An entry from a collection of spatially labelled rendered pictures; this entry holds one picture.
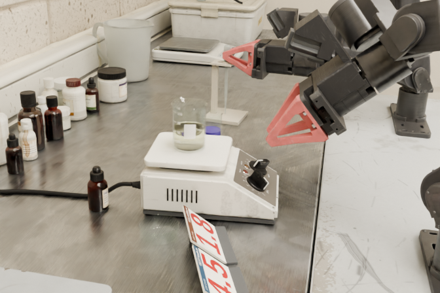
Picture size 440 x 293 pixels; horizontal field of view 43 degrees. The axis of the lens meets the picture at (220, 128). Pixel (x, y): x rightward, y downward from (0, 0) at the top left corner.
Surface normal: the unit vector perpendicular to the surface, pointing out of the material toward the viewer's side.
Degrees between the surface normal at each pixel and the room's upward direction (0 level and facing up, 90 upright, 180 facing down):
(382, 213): 0
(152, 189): 90
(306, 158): 0
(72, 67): 90
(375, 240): 0
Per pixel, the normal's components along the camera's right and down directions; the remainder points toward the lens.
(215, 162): 0.03, -0.93
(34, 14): 0.98, 0.10
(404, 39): -0.78, 0.20
